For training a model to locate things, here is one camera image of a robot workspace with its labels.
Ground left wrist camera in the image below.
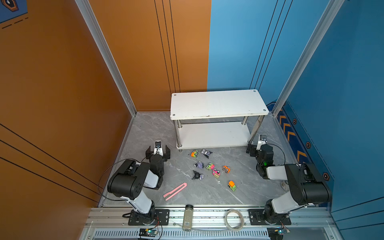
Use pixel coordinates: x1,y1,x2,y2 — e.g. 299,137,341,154
154,141,163,155

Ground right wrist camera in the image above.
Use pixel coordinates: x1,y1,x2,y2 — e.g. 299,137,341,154
257,135,267,150

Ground white two-tier shelf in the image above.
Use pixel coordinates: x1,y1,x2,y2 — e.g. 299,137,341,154
170,90,269,150

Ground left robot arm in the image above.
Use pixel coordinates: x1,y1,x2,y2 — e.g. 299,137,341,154
107,141,171,225

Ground clear plastic bottle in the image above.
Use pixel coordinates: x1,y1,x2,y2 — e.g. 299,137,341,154
182,205,194,232

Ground coiled white cable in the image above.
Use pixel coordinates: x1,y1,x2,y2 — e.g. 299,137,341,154
224,208,246,232

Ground orange green toy truck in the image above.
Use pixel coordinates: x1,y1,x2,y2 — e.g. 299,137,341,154
228,181,237,192

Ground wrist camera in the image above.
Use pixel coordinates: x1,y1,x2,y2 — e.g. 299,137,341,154
154,141,163,155
257,135,267,150

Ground orange green toy car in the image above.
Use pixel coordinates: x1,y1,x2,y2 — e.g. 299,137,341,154
191,150,199,158

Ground left circuit board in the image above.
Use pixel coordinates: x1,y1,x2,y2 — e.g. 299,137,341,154
139,229,159,239

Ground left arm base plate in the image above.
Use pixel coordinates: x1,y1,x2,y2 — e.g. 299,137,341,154
128,209,170,226

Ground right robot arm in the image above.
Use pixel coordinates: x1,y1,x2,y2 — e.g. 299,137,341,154
247,144,332,225

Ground tape roll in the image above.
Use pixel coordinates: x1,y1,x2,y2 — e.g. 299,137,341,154
281,181,290,192

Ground right circuit board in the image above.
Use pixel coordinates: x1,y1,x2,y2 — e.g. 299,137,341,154
267,228,290,240

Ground pink plastic tongs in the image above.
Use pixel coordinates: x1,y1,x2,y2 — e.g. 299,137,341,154
163,183,188,201

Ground circuit board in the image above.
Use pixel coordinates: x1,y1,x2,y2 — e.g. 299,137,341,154
139,229,159,239
267,228,290,240

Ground purple toy figure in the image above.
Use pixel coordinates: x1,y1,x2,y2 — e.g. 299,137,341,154
195,161,205,169

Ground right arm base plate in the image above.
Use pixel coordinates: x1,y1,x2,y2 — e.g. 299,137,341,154
248,209,292,226

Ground black purple robot toy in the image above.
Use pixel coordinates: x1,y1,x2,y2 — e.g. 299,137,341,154
201,149,212,159

